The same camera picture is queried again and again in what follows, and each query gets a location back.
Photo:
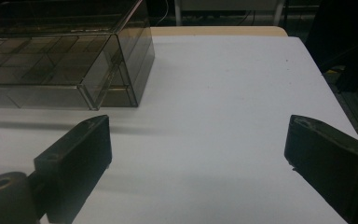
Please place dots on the white table cover sheet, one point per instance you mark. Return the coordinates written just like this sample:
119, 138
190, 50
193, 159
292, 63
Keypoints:
205, 130

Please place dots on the transparent drawer with compartments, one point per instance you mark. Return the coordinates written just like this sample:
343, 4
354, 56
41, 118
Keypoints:
43, 71

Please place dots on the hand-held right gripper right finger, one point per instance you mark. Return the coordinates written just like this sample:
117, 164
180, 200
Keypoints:
326, 155

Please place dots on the smoky transparent drawer organizer box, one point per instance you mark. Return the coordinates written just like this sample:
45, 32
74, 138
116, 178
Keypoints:
130, 53

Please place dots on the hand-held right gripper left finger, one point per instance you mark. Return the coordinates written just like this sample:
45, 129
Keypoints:
77, 155

